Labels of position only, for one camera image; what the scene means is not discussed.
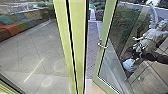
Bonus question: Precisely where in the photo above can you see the green garden shrubs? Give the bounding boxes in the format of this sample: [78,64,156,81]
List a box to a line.
[109,5,152,46]

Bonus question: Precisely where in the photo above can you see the multicolour outdoor sofa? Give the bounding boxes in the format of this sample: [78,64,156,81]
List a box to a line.
[0,9,56,43]

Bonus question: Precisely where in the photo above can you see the white garden statue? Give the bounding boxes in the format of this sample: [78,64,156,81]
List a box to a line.
[121,5,168,73]

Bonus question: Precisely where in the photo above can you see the silver door handle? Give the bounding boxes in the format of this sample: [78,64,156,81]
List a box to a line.
[96,38,110,51]

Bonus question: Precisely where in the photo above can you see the green framed glass door wall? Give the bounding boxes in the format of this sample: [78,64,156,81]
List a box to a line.
[0,0,168,94]

